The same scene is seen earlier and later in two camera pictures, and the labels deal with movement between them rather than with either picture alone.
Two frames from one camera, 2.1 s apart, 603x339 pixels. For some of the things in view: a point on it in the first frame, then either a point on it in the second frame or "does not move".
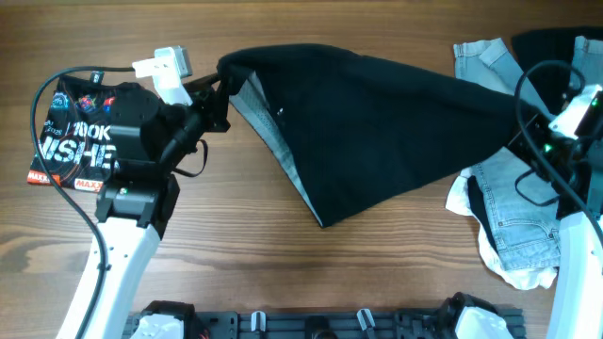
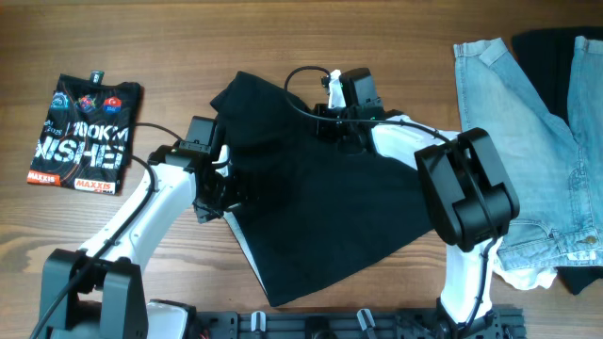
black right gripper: [517, 145] → [323, 131]
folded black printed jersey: [75, 150] does not move
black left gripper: [211, 100] → [205, 212]
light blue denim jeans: [523, 202] does not move
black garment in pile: [545, 56] does not move
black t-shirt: [348, 125] → [310, 212]
